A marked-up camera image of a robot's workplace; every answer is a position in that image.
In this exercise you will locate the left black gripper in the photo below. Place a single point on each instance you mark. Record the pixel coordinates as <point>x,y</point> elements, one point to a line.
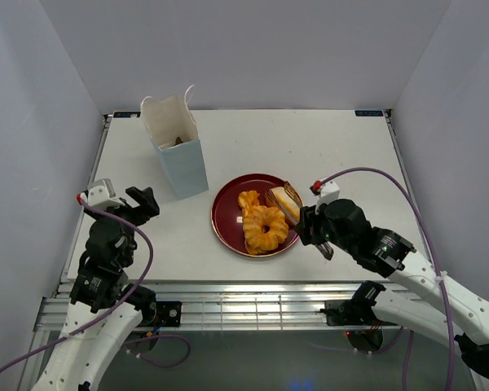
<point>148,205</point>

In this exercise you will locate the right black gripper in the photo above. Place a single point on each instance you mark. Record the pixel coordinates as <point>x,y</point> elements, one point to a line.
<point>309,220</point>

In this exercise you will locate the metal serving tongs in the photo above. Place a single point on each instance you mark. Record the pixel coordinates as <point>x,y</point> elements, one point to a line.
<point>290,203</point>

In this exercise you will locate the large round bread roll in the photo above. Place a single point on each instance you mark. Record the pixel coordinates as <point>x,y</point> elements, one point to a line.
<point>287,200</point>

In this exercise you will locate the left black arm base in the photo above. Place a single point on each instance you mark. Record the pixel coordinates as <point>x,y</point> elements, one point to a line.
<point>162,314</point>

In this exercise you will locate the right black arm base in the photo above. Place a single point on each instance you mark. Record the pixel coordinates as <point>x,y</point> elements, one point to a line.
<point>351,313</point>

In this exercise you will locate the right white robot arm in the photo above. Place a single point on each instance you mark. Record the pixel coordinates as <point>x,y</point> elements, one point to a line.
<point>448,312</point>

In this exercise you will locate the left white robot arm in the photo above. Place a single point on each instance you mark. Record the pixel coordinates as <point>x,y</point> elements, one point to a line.
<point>104,308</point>

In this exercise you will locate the small twisted orange bread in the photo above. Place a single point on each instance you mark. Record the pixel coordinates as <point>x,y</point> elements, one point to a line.
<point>248,200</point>

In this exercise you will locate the light blue paper bag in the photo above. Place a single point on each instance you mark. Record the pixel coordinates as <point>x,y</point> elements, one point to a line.
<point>184,165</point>

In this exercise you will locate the dark red round plate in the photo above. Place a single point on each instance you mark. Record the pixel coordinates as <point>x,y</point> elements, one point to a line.
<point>226,215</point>

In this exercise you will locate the left blue table label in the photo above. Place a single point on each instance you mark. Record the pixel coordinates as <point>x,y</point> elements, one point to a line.
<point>126,114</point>

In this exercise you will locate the blue table label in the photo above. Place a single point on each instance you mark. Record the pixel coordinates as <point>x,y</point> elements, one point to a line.
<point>369,113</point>
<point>126,114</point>

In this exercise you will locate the right blue table label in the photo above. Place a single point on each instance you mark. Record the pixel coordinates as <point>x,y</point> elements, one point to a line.
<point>369,113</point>

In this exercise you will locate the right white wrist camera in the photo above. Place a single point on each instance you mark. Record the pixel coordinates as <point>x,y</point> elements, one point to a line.
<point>326,192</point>

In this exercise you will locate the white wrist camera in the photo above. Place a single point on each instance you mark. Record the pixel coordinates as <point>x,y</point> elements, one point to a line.
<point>326,192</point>
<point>100,195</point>

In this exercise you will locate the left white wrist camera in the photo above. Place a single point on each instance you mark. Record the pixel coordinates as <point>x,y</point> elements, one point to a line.
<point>100,195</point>

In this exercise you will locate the large fluted ring bread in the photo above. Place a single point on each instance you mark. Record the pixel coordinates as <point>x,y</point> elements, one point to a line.
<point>265,229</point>

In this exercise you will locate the aluminium frame rail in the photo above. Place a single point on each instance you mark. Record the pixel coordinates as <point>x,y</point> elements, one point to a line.
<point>252,307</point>

